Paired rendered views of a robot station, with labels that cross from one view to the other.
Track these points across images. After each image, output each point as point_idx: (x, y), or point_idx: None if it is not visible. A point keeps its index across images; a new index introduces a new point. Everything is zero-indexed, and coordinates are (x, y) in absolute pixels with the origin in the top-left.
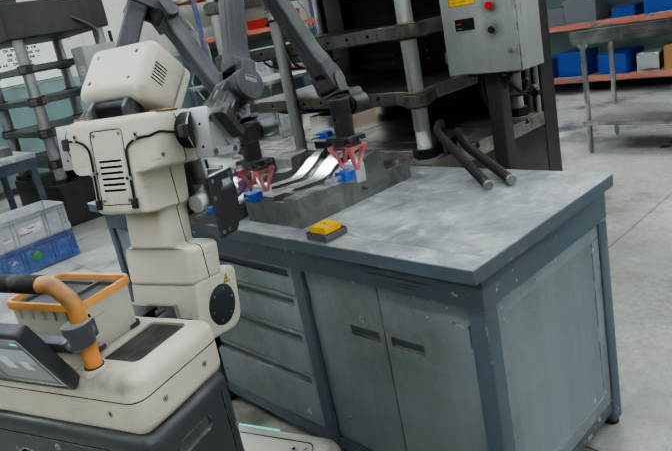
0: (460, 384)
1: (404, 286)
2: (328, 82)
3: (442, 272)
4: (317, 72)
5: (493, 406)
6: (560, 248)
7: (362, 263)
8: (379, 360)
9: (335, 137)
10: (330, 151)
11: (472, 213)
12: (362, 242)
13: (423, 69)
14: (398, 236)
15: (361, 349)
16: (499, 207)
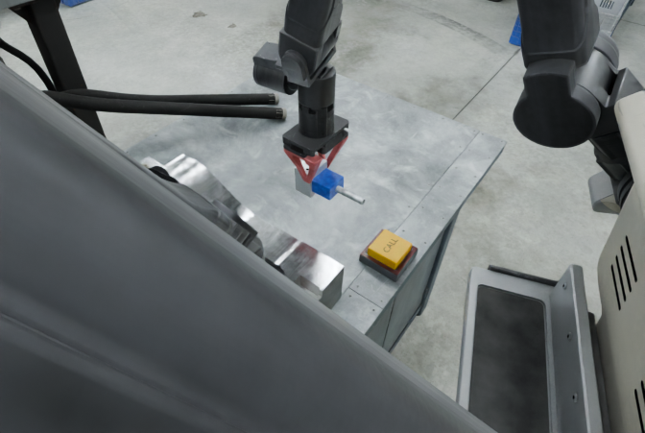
0: (433, 251)
1: None
2: (333, 42)
3: (491, 163)
4: (333, 28)
5: (449, 237)
6: None
7: (445, 228)
8: (384, 319)
9: (323, 136)
10: (317, 165)
11: (358, 132)
12: (422, 217)
13: None
14: (411, 186)
15: (371, 334)
16: (349, 116)
